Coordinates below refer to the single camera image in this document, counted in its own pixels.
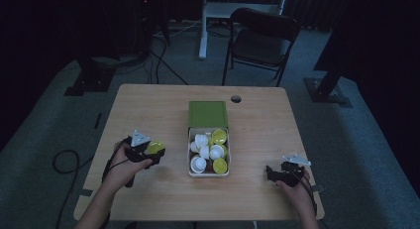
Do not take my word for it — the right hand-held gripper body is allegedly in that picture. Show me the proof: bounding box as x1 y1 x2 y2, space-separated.
280 153 312 187

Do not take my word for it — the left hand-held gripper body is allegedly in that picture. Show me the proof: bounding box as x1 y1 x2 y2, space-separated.
124 129 155 164

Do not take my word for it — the person's left hand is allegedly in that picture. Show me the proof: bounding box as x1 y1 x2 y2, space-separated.
104 143 154 190

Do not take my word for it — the person's right hand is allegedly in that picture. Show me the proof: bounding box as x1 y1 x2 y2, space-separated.
276 171 315 218

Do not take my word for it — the green drawer box casing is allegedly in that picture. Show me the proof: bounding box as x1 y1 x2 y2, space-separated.
187 100 230 130

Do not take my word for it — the black stand with flat base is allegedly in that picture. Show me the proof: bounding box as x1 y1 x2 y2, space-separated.
63 55 117 97

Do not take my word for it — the black stand with bolted base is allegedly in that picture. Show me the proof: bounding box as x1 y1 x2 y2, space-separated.
303 57 353 108

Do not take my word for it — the black folding chair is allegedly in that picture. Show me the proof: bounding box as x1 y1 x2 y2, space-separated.
221 7 302 88

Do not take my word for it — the dark equipment rack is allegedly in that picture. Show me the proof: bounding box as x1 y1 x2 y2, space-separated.
98 0 171 58

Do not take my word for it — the dark curtain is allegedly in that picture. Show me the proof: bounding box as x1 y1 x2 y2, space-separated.
313 0 420 197

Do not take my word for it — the right hand-held gripper black cable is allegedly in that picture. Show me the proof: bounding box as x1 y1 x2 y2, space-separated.
290 169 319 217

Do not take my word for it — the hand-held gripper black cable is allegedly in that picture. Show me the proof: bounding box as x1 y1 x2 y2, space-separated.
102 138 132 183
290 169 319 217

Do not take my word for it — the left hand-held gripper black cable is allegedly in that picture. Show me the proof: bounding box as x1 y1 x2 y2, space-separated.
102 138 132 183

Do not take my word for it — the looped black floor cable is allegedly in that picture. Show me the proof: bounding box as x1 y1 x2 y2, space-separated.
52 149 95 229

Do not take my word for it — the long black floor cable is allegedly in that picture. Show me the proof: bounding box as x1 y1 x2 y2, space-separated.
150 50 189 85

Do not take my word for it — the white floor cable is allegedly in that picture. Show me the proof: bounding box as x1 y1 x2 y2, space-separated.
155 20 202 39

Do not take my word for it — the white desk frame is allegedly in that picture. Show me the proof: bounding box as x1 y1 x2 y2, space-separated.
198 0 288 60

